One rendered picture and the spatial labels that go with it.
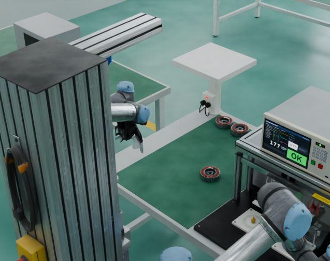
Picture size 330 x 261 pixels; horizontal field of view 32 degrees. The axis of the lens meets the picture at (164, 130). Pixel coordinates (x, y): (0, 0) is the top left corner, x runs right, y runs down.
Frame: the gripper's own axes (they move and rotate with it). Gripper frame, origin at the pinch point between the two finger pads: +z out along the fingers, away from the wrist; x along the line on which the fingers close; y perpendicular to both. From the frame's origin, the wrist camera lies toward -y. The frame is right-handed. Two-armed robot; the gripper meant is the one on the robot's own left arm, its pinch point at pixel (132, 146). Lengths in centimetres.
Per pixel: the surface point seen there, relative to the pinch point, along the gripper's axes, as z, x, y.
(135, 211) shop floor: 115, -63, -61
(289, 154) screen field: -1, 62, -41
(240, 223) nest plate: 37, 49, -24
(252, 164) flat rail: 12, 44, -39
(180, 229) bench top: 41.1, 25.7, -4.8
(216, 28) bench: 105, -204, -343
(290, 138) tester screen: -10, 61, -41
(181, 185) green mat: 40, 4, -31
